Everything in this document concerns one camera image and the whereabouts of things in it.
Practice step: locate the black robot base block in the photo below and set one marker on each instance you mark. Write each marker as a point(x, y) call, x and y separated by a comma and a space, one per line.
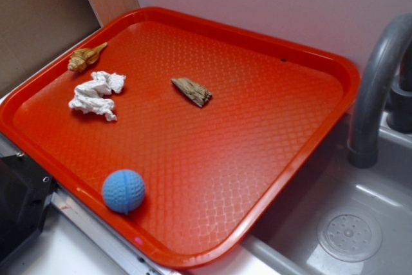
point(26, 191)

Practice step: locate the brown wood chip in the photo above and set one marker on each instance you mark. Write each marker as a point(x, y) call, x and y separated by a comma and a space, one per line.
point(196, 93)

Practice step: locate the red plastic tray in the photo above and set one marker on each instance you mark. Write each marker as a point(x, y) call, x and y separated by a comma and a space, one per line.
point(210, 172)

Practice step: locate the blue dimpled ball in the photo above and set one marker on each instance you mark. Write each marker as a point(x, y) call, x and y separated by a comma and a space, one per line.
point(123, 191)

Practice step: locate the crumpled white tissue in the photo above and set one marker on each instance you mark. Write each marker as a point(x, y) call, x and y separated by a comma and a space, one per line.
point(92, 96)

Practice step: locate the tan spiral seashell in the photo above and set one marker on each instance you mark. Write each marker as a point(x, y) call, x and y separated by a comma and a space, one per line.
point(82, 58)

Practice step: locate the grey curved faucet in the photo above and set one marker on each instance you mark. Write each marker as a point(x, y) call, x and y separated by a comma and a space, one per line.
point(386, 79)

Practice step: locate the grey plastic sink basin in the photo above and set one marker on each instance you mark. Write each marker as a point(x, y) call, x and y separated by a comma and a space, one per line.
point(333, 218)

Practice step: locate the brown cardboard panel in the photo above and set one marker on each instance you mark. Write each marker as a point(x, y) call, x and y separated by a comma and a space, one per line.
point(35, 32)

